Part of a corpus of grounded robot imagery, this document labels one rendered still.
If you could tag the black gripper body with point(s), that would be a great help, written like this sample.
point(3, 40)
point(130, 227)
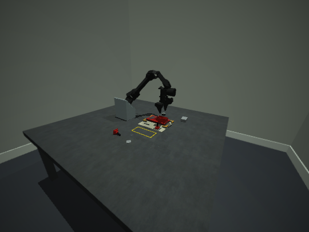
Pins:
point(161, 102)

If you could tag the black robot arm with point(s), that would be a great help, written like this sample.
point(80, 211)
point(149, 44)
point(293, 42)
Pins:
point(166, 90)

